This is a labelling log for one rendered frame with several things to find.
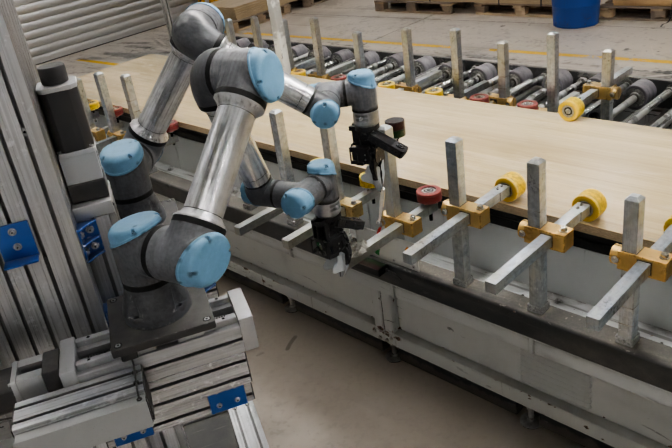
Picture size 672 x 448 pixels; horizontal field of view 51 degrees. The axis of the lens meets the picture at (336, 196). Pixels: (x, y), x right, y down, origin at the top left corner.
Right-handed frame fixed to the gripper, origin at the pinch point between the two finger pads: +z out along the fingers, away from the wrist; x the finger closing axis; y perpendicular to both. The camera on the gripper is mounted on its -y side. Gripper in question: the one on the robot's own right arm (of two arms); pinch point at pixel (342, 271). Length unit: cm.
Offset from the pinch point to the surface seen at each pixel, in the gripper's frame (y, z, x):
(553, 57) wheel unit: -136, -25, -8
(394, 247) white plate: -26.4, 6.3, -3.2
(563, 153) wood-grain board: -87, -8, 23
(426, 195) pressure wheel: -38.5, -8.1, 1.7
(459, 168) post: -28.2, -25.9, 22.7
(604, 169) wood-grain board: -81, -8, 40
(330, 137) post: -28.0, -26.7, -27.3
